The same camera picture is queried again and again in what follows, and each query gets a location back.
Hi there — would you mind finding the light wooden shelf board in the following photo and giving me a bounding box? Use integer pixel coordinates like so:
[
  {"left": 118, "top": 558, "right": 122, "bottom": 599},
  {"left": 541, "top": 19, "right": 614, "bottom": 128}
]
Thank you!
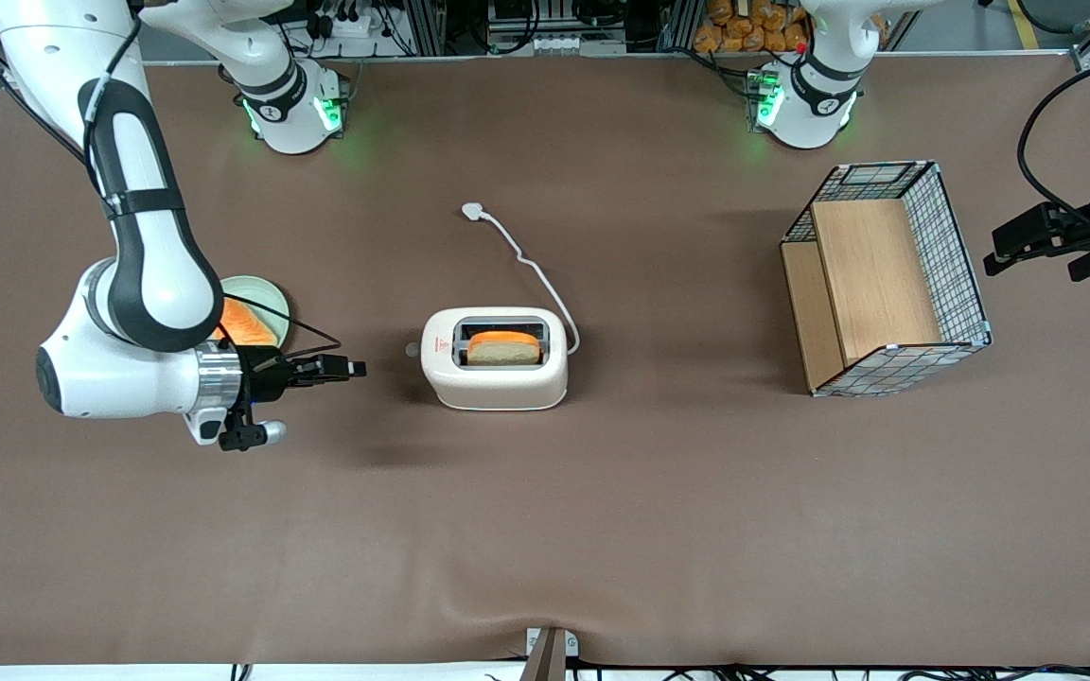
[{"left": 782, "top": 199, "right": 944, "bottom": 394}]

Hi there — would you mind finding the white two-slot toaster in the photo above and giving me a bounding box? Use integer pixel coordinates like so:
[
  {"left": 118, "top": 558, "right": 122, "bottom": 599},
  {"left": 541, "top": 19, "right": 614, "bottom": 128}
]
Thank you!
[{"left": 420, "top": 306, "right": 570, "bottom": 411}]

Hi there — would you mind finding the white power cable with plug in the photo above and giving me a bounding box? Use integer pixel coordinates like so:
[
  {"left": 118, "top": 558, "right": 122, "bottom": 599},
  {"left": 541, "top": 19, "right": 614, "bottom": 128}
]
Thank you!
[{"left": 462, "top": 201, "right": 582, "bottom": 357}]

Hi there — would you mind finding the black wire mesh basket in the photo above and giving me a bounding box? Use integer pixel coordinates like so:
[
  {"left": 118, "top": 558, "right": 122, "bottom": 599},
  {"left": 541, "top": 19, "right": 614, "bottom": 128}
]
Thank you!
[{"left": 781, "top": 160, "right": 993, "bottom": 398}]

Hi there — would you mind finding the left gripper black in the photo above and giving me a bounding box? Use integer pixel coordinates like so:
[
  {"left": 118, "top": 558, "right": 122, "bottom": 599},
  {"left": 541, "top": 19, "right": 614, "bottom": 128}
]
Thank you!
[{"left": 984, "top": 203, "right": 1090, "bottom": 283}]

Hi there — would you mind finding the pile of orange bread loaves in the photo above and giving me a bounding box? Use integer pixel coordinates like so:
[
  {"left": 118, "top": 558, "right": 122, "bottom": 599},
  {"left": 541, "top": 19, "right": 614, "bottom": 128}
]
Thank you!
[{"left": 694, "top": 0, "right": 812, "bottom": 55}]

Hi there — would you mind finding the white power strip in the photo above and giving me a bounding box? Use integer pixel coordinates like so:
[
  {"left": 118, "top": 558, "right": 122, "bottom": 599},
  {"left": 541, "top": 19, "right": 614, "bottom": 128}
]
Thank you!
[{"left": 321, "top": 8, "right": 396, "bottom": 41}]

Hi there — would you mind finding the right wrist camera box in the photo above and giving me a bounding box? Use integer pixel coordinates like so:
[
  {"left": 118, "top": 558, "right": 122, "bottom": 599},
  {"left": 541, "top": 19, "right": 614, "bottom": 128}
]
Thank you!
[{"left": 219, "top": 419, "right": 289, "bottom": 453}]

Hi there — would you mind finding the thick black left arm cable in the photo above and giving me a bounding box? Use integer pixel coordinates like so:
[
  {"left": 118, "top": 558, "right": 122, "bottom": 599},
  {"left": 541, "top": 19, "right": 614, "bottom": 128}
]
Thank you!
[{"left": 1017, "top": 52, "right": 1090, "bottom": 239}]

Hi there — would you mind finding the pale green round plate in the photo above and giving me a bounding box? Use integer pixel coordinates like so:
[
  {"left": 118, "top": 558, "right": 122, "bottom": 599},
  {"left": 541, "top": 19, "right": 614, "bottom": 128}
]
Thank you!
[{"left": 214, "top": 275, "right": 291, "bottom": 349}]

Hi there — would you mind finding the orange triangular toast slice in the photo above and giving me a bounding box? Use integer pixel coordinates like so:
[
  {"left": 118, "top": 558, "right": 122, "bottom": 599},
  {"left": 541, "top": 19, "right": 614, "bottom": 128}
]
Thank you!
[{"left": 220, "top": 298, "right": 279, "bottom": 347}]

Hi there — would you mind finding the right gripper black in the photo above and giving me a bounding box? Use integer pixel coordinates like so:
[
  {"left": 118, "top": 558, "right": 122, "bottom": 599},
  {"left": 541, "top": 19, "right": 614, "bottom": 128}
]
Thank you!
[{"left": 240, "top": 345, "right": 367, "bottom": 406}]

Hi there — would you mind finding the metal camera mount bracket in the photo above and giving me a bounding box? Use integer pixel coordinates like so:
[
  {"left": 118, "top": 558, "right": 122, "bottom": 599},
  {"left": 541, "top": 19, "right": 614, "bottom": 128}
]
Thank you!
[{"left": 525, "top": 626, "right": 580, "bottom": 681}]

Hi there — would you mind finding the toast slice with orange crust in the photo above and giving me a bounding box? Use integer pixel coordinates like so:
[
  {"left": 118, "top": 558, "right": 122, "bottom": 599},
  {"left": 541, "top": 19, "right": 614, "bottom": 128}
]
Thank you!
[{"left": 466, "top": 329, "right": 543, "bottom": 367}]

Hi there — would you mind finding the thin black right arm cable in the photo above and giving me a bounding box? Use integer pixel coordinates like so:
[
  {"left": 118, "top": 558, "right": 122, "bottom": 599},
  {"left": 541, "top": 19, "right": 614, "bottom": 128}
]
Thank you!
[{"left": 220, "top": 291, "right": 344, "bottom": 360}]

